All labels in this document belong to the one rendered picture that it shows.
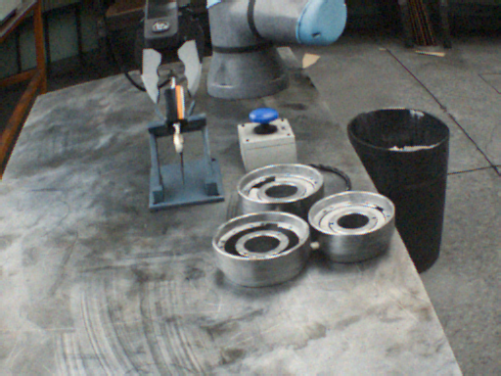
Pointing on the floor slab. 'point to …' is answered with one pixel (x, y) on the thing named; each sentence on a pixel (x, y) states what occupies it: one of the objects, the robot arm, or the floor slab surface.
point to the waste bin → (407, 172)
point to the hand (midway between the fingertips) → (173, 93)
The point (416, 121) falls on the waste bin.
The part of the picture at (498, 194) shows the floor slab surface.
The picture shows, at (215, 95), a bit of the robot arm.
